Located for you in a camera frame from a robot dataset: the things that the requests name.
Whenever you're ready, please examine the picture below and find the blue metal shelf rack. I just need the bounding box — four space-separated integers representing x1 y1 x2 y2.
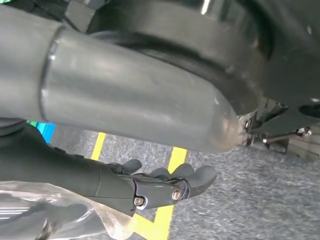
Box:
36 122 56 144

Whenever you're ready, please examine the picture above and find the yellow floor tape square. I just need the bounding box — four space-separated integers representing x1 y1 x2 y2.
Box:
90 131 188 240

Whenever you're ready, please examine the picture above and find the clear plastic film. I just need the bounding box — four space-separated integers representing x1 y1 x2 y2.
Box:
0 181 137 240

